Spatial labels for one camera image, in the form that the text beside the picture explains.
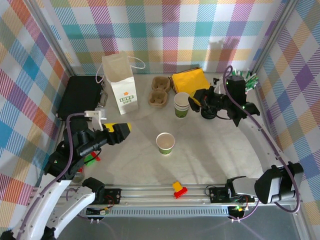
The brown cardboard cup carrier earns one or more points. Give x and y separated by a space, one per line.
157 100

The white printed paper bag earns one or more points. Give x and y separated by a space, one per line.
125 87

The green paper coffee cup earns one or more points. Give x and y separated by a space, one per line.
166 150

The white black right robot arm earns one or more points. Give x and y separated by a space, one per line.
252 135

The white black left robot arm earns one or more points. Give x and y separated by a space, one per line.
50 200

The green toy block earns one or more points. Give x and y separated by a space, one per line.
88 160

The stacked green paper cups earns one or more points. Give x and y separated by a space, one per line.
181 112

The red wedge toy block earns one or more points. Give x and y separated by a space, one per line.
97 158

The yellow paper napkin stack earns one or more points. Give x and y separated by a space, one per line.
190 80

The stacked black cup lids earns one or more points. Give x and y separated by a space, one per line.
208 117

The green white wrapped straw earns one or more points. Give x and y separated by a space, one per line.
236 72
248 76
253 81

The black carrying case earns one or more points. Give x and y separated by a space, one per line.
77 97

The small power connector board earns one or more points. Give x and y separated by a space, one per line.
237 208
100 212

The yellow toy block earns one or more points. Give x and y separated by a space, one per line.
177 186

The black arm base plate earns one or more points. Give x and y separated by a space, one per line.
217 195
113 196

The aluminium frame rail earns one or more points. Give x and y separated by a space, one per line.
150 197

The aluminium frame post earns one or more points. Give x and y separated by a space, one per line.
53 37
273 35

